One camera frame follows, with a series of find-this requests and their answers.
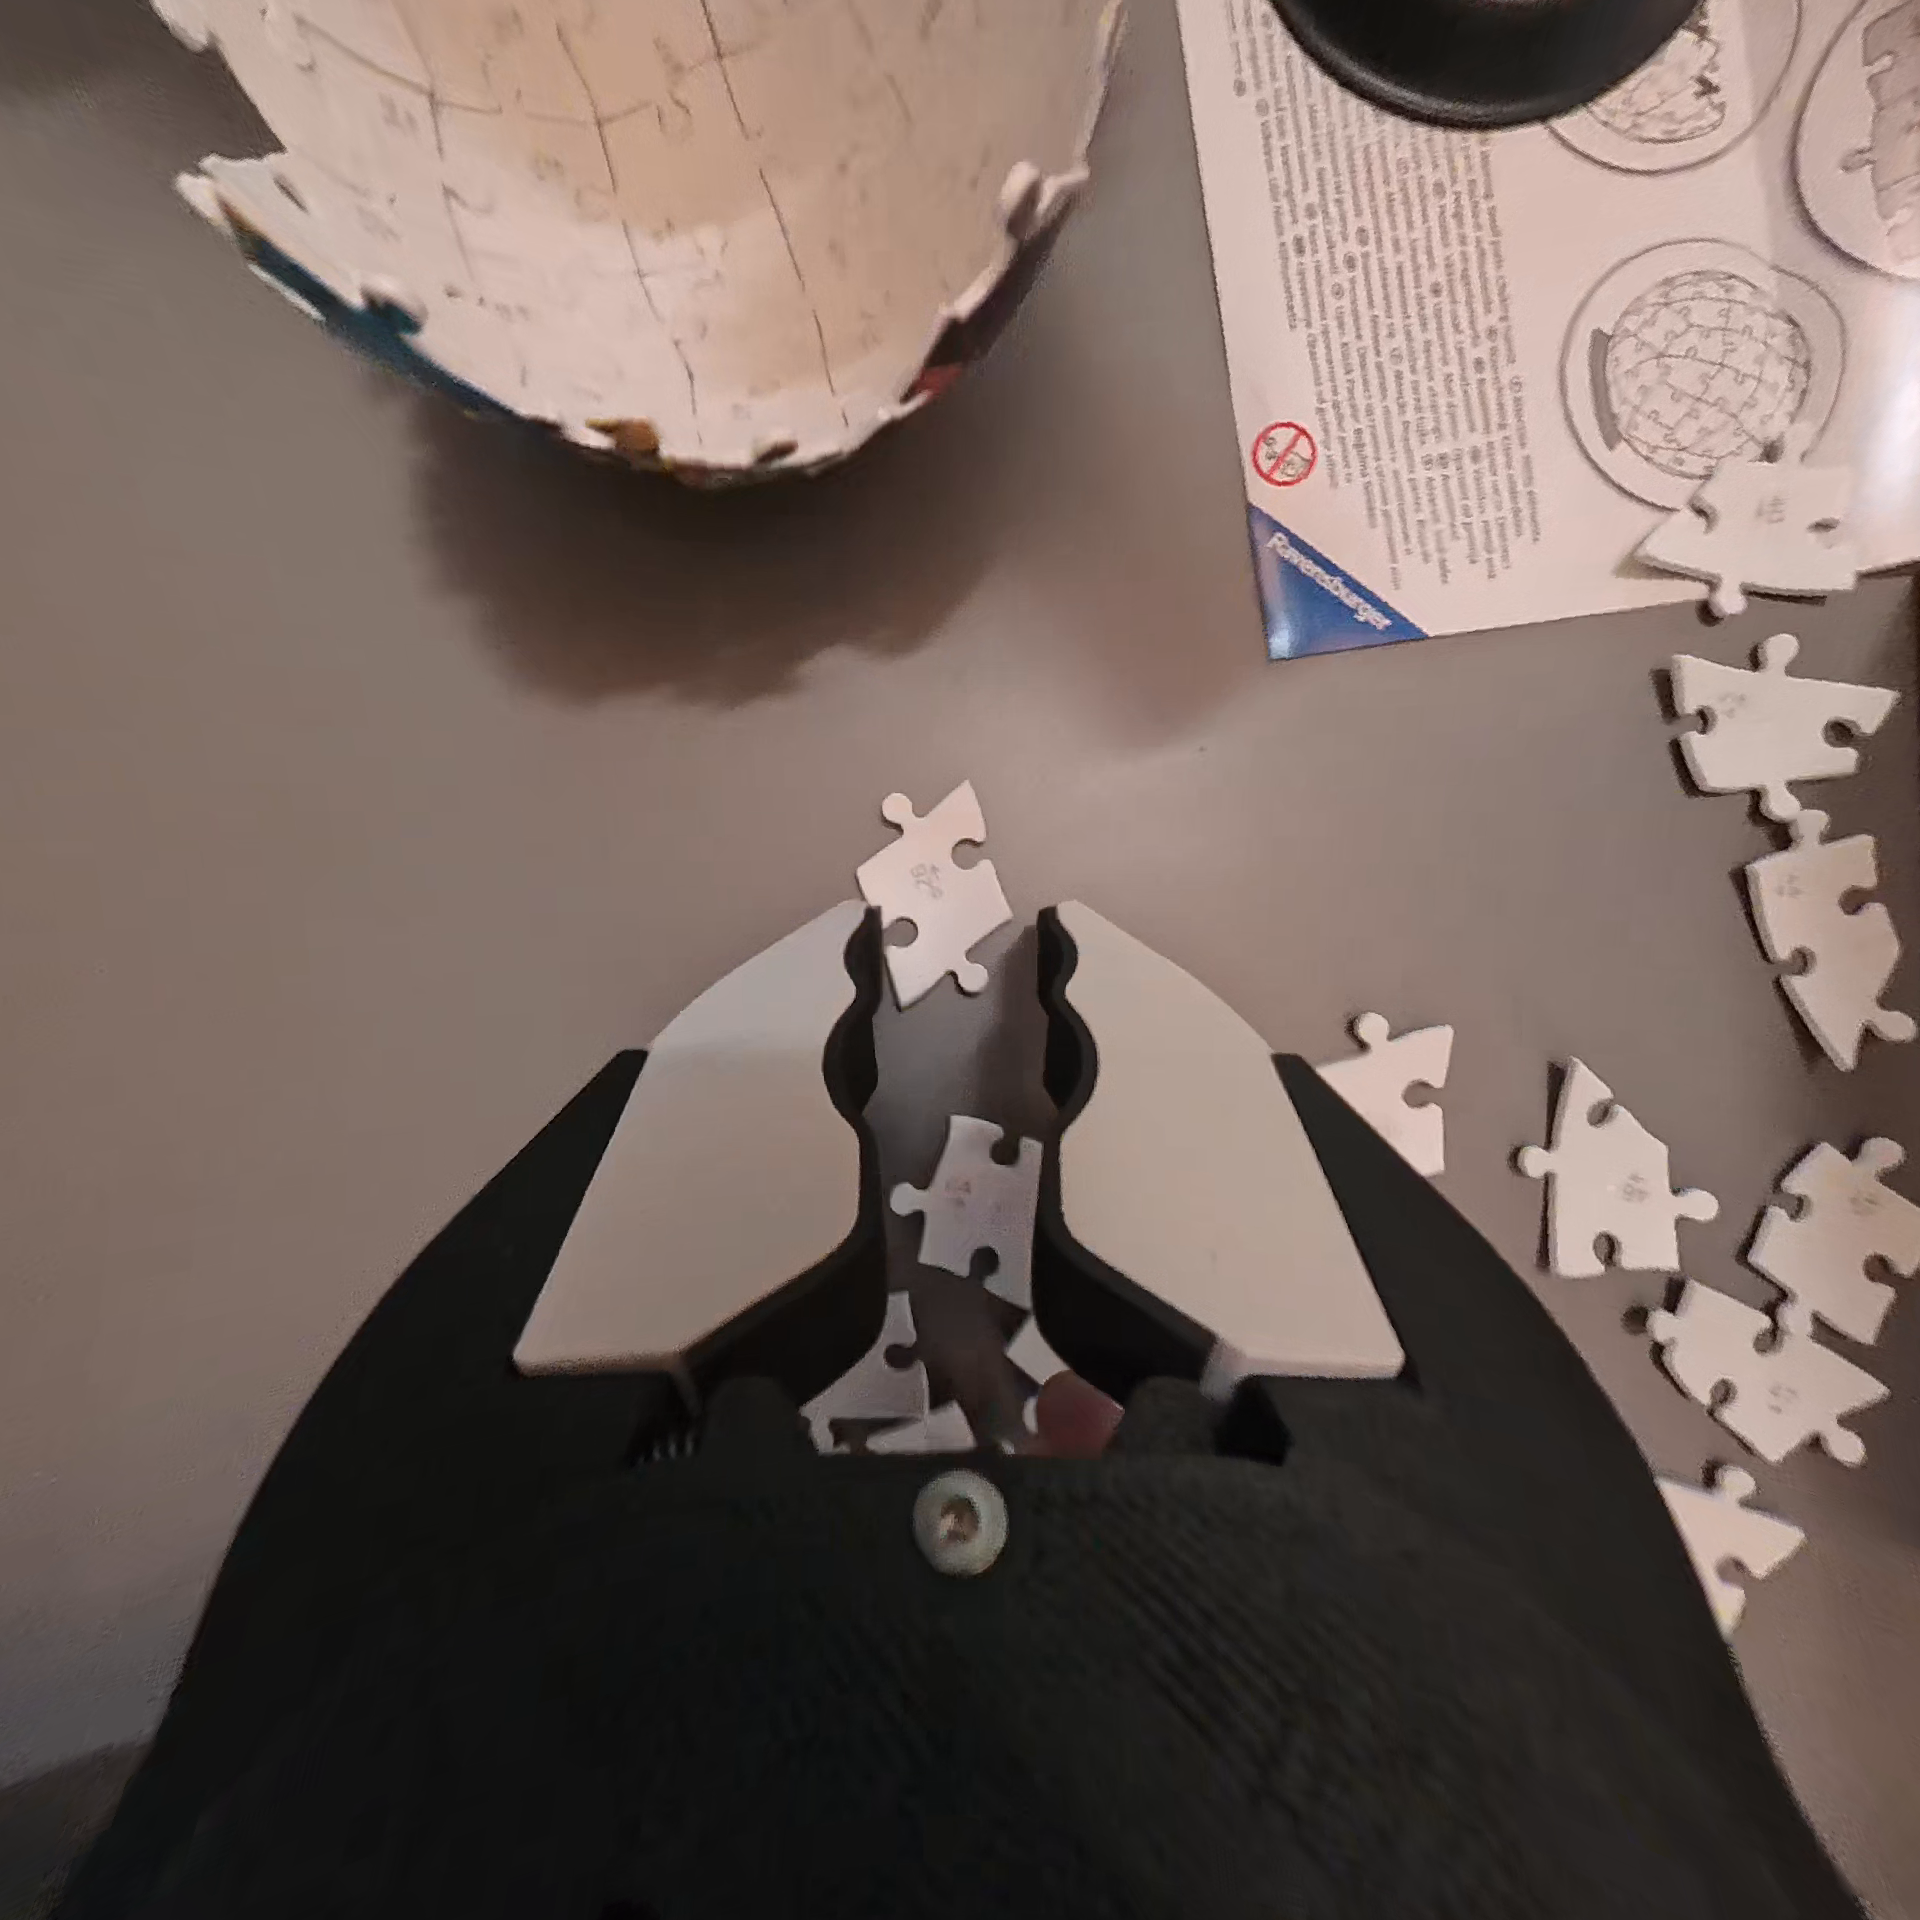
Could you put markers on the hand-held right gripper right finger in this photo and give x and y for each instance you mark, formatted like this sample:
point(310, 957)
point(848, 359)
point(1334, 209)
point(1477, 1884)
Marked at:
point(1214, 1201)

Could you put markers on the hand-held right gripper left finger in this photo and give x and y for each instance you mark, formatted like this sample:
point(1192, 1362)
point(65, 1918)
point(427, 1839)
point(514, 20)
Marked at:
point(704, 1201)

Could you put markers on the single white puzzle piece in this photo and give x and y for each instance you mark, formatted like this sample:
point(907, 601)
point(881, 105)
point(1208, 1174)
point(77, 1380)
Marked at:
point(937, 892)

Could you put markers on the grey partial puzzle ball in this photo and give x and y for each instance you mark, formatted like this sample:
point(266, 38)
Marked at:
point(674, 195)

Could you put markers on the pile of loose puzzle pieces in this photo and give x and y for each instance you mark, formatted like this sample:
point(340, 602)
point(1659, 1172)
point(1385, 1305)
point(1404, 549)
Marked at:
point(1611, 1185)

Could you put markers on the folded paper leaflet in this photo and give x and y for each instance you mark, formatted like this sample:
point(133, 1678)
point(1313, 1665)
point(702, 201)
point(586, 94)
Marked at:
point(1424, 300)

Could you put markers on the black dome stand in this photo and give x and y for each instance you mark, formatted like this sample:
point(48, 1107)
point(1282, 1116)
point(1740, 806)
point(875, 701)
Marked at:
point(1470, 61)

